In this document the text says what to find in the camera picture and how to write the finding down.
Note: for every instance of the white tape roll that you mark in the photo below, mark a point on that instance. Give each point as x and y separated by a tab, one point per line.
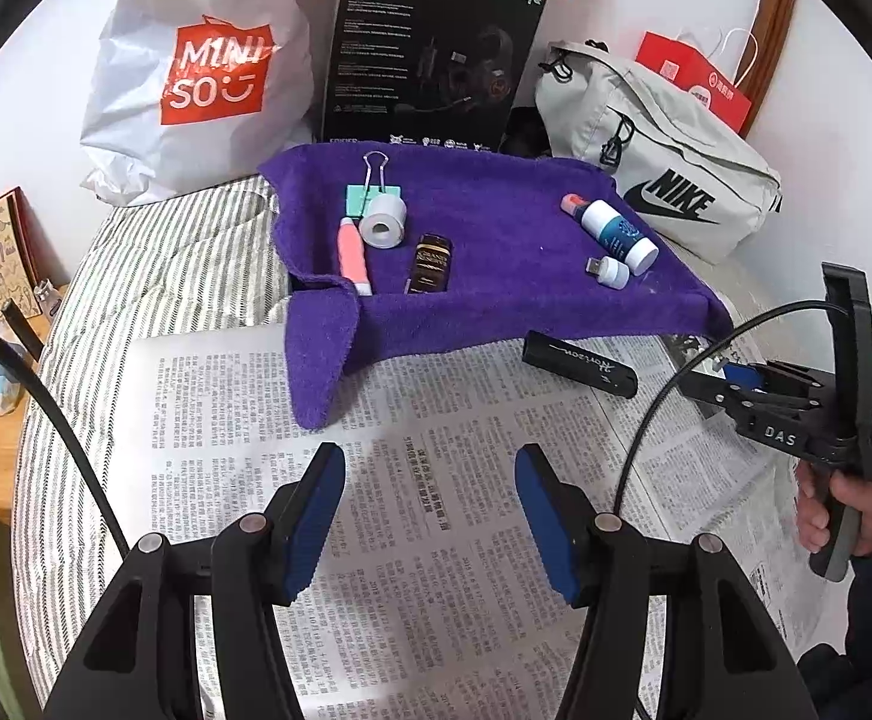
395	214

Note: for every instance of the small white usb adapter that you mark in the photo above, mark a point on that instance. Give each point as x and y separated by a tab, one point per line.
614	274

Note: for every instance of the grey sling bag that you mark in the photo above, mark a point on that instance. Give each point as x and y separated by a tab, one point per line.
668	135

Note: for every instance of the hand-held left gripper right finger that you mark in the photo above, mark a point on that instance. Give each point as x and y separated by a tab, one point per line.
548	525

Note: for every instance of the teal binder clip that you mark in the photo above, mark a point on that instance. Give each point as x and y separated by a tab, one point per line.
361	199

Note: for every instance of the pink and blue eraser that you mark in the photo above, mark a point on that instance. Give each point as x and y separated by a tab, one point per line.
575	202

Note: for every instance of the black rectangular usb stick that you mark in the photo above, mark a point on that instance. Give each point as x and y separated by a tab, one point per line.
578	364

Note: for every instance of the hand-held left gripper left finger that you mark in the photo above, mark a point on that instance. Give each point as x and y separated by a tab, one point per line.
316	517

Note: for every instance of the pink and white tube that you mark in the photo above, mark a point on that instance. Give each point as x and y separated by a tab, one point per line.
352	255

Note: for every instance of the black headset box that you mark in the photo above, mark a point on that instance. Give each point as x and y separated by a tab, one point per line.
421	52

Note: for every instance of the white and blue glue stick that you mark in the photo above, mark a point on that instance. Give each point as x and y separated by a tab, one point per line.
620	234

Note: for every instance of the brown bottle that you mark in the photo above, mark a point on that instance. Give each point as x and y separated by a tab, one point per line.
430	266

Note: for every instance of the small black object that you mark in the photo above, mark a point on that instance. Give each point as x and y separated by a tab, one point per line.
526	131

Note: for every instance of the wooden door frame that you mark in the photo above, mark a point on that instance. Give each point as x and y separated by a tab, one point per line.
773	37

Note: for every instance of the purple towel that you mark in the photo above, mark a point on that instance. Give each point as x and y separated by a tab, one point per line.
511	270

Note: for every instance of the brown patterned book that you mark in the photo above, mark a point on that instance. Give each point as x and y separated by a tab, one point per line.
1	247

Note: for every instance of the newspaper sheet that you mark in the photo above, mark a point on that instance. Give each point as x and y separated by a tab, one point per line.
421	480

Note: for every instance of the white plastic shopping bag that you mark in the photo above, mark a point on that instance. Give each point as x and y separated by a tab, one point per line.
181	67

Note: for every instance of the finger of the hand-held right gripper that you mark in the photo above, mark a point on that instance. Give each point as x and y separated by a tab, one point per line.
713	390
788	379

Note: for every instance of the person's right forearm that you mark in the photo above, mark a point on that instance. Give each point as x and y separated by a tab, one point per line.
871	630

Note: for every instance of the red paper bag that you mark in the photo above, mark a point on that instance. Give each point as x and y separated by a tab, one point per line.
706	82

